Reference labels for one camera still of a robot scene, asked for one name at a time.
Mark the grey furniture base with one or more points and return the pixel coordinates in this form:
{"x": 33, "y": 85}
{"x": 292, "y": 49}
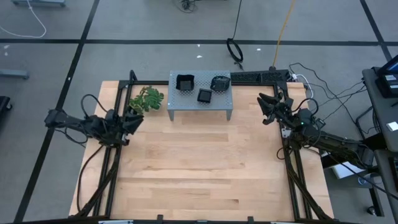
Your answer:
{"x": 38, "y": 2}

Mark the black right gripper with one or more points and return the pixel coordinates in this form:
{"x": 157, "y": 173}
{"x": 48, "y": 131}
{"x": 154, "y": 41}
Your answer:
{"x": 286, "y": 113}

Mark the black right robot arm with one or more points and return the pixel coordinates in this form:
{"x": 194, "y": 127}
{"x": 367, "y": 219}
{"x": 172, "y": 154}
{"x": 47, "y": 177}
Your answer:
{"x": 335, "y": 144}

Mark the black laptop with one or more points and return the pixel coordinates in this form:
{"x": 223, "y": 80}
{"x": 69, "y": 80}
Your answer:
{"x": 387, "y": 82}

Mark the grey side desk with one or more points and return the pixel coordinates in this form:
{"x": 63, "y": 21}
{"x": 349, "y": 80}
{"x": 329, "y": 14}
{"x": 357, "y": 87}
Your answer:
{"x": 382, "y": 115}

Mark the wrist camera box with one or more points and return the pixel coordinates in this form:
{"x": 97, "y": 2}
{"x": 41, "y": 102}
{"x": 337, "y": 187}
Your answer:
{"x": 111, "y": 116}
{"x": 302, "y": 123}

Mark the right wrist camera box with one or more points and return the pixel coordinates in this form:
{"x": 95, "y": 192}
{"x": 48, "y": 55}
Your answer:
{"x": 302, "y": 123}

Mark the black wavy square mini plate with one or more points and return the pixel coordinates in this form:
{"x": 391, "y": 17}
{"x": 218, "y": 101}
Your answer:
{"x": 185, "y": 83}

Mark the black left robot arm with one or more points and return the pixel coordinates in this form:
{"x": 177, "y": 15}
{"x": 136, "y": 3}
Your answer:
{"x": 71, "y": 123}

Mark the black perforated metal panel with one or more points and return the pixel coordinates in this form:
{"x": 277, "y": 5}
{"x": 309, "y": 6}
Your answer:
{"x": 258, "y": 76}

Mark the black caster wheel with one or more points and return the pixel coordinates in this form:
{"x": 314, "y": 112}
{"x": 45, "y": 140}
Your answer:
{"x": 371, "y": 211}

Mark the black chair base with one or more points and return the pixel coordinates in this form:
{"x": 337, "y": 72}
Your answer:
{"x": 3, "y": 104}

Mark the green plant in white pot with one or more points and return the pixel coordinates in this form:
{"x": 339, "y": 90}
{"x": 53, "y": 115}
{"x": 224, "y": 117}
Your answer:
{"x": 150, "y": 99}

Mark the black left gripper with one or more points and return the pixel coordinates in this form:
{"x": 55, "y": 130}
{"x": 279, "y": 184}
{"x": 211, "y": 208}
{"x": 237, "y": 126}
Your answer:
{"x": 118, "y": 133}

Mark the grey perforated metal shelf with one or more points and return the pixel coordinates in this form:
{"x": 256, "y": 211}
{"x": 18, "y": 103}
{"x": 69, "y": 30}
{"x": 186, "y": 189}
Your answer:
{"x": 186, "y": 101}

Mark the grey furniture foot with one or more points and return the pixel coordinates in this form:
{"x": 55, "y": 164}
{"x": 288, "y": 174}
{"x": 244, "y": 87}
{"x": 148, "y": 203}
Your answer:
{"x": 14, "y": 74}

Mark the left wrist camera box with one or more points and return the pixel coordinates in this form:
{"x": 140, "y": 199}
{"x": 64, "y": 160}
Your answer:
{"x": 111, "y": 116}

